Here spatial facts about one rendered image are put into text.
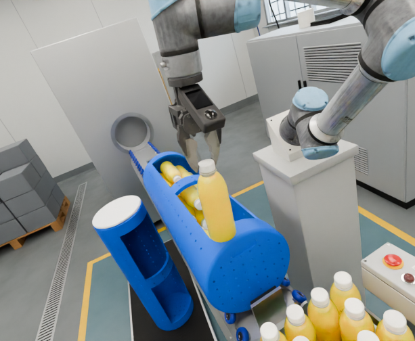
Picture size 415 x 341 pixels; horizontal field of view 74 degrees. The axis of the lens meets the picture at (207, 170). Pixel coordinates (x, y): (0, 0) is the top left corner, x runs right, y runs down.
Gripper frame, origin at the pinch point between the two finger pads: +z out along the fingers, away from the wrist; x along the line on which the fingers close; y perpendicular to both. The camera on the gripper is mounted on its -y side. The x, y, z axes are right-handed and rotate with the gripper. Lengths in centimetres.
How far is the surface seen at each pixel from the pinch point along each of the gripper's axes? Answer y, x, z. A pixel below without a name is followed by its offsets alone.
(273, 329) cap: -22.3, 0.4, 32.9
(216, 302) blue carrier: -5.1, 6.8, 39.9
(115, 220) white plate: 73, 27, 53
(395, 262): -27, -33, 29
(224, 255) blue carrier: -3.7, 1.3, 25.6
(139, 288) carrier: 68, 30, 100
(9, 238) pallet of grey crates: 322, 170, 181
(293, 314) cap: -22.4, -5.4, 32.3
